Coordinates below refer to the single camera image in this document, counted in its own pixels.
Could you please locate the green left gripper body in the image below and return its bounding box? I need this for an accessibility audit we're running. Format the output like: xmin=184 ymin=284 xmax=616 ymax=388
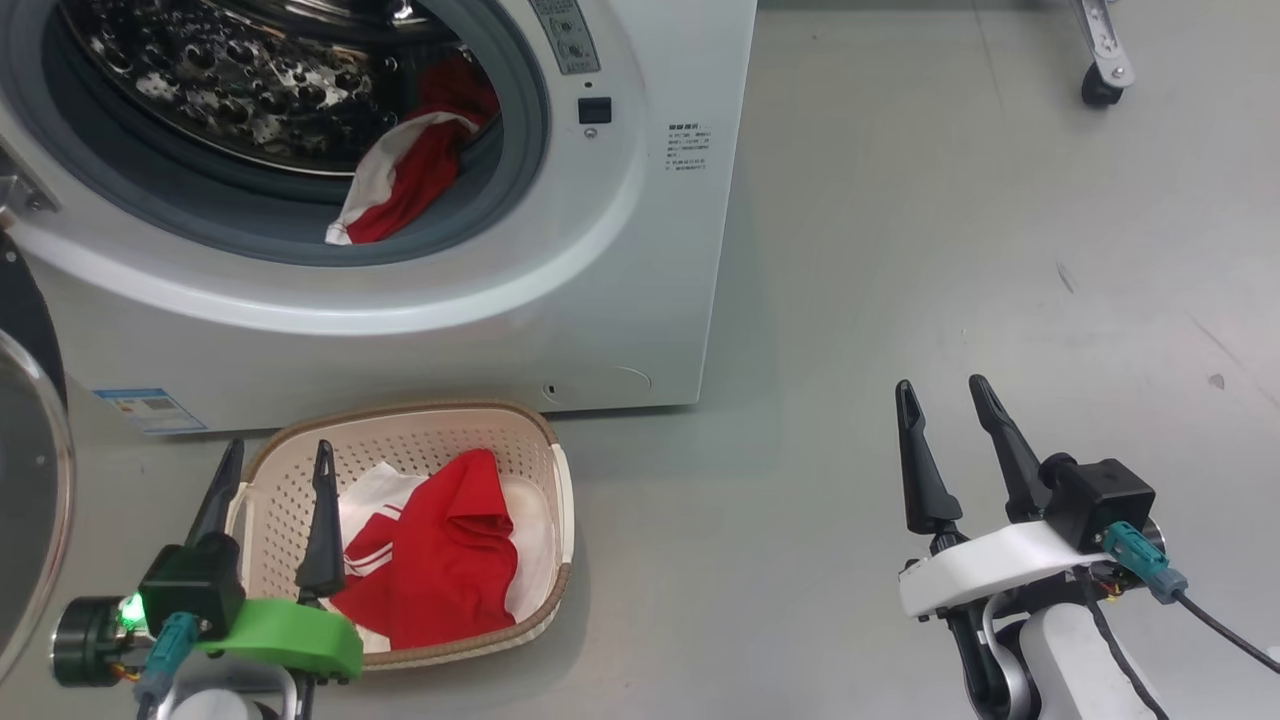
xmin=195 ymin=597 xmax=365 ymax=720

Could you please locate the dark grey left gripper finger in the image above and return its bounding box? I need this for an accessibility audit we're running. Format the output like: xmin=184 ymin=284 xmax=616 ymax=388
xmin=295 ymin=440 xmax=347 ymax=603
xmin=185 ymin=438 xmax=246 ymax=549

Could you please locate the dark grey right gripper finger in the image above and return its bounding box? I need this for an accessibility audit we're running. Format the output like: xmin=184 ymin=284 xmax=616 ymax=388
xmin=895 ymin=380 xmax=963 ymax=536
xmin=968 ymin=375 xmax=1053 ymax=523

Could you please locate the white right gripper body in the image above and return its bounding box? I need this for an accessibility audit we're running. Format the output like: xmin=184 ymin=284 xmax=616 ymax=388
xmin=898 ymin=522 xmax=1111 ymax=720

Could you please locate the red garment with white panel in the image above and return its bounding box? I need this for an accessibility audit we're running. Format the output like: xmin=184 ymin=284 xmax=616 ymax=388
xmin=330 ymin=448 xmax=556 ymax=653

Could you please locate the round black glass washing machine door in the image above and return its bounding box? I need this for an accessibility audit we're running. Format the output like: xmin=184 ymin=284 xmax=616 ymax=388
xmin=0 ymin=232 xmax=76 ymax=681

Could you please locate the red garment with white stripes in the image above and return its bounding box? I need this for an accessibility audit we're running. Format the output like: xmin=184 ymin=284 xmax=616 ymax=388
xmin=325 ymin=55 xmax=501 ymax=246

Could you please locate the cream perforated laundry basket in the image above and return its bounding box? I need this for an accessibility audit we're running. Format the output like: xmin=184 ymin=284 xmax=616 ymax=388
xmin=225 ymin=400 xmax=576 ymax=671

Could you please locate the white washing machine body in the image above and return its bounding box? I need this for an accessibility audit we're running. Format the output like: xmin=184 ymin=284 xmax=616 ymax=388
xmin=0 ymin=0 xmax=758 ymax=436

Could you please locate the blue energy label sticker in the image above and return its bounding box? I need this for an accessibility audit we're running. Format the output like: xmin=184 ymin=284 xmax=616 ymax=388
xmin=93 ymin=388 xmax=209 ymax=435

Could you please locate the black cable with teal connector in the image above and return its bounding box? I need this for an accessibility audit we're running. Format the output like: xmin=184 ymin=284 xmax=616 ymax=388
xmin=1103 ymin=522 xmax=1280 ymax=663
xmin=135 ymin=612 xmax=201 ymax=720

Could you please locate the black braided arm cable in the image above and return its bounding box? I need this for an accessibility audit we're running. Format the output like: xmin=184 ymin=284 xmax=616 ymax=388
xmin=1075 ymin=570 xmax=1171 ymax=720

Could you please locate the metal bracket with black caster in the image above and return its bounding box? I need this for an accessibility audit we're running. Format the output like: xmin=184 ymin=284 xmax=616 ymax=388
xmin=1068 ymin=0 xmax=1137 ymax=109

